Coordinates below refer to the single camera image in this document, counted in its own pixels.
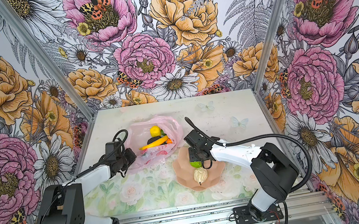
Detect pale fake garlic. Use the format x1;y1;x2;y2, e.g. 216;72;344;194
193;167;208;186

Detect pink printed plastic bag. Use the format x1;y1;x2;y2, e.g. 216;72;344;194
126;116;184;174

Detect dark green fake avocado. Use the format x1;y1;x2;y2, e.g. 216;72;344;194
147;136;163;145

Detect yellow fake lemon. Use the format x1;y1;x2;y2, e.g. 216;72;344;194
149;126;162;137

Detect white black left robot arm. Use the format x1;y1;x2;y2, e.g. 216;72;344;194
36;138;136;224

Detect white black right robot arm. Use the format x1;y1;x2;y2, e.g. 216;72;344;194
184;130;306;222

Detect yellow fake banana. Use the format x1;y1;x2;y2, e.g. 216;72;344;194
140;136;168;150

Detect pink round plate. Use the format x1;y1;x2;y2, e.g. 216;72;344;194
172;147;225;192

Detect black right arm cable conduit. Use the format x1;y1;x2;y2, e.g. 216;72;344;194
184;99;322;224

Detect aluminium left corner post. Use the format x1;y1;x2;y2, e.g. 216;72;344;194
0;0;95;122

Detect aluminium corner post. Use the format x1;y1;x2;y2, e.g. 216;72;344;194
253;0;286;94
0;0;95;122

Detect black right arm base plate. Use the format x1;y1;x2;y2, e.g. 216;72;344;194
230;204;284;224

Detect aluminium right corner post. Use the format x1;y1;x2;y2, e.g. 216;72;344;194
253;0;286;94

